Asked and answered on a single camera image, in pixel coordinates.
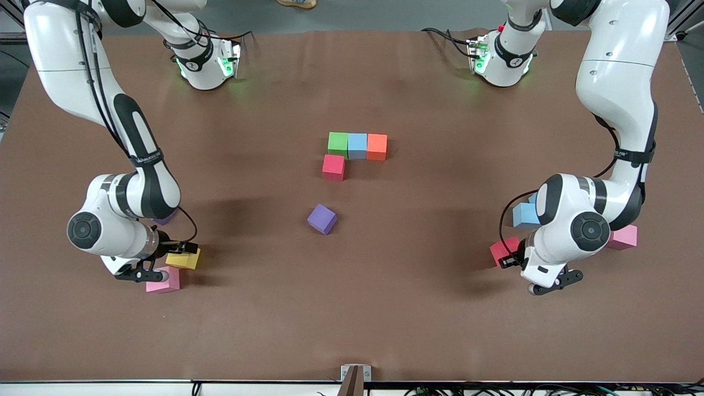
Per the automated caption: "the yellow foam cube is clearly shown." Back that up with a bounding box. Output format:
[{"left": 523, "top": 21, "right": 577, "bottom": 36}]
[{"left": 165, "top": 249, "right": 202, "bottom": 271}]

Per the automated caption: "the red foam cube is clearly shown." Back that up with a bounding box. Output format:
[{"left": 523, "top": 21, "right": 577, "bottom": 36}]
[
  {"left": 322, "top": 155, "right": 346, "bottom": 182},
  {"left": 489, "top": 236, "right": 521, "bottom": 268}
]

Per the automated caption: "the orange foam cube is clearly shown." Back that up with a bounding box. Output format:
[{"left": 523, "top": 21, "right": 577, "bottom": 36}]
[{"left": 366, "top": 134, "right": 388, "bottom": 162}]

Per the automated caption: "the green foam cube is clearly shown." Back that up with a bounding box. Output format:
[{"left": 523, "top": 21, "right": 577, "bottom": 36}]
[{"left": 328, "top": 132, "right": 349, "bottom": 159}]

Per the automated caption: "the pink foam cube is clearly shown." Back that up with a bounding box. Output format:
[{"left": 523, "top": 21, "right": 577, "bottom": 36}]
[
  {"left": 607, "top": 224, "right": 639, "bottom": 251},
  {"left": 145, "top": 266, "right": 181, "bottom": 294}
]

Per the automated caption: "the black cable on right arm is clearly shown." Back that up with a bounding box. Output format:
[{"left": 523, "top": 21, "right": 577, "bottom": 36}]
[{"left": 74, "top": 3, "right": 199, "bottom": 245}]

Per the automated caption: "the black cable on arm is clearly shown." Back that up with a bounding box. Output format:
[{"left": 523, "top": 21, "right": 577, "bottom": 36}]
[
  {"left": 499, "top": 113, "right": 622, "bottom": 259},
  {"left": 74, "top": 3, "right": 199, "bottom": 245}
]

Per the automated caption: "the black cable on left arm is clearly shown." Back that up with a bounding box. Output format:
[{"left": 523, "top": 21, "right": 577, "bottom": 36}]
[{"left": 499, "top": 113, "right": 622, "bottom": 259}]

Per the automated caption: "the black cable bundle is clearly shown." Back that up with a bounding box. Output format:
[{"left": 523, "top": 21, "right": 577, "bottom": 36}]
[{"left": 404, "top": 384, "right": 704, "bottom": 396}]

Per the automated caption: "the grey metal bracket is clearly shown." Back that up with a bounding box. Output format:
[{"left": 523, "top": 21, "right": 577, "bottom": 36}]
[{"left": 340, "top": 364, "right": 372, "bottom": 383}]

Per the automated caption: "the brown camera pole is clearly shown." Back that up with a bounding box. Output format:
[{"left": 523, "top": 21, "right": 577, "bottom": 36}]
[{"left": 337, "top": 366, "right": 366, "bottom": 396}]

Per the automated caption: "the aluminium frame profile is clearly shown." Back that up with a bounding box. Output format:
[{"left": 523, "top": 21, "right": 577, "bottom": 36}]
[
  {"left": 670, "top": 0, "right": 704, "bottom": 42},
  {"left": 0, "top": 0, "right": 28, "bottom": 46}
]

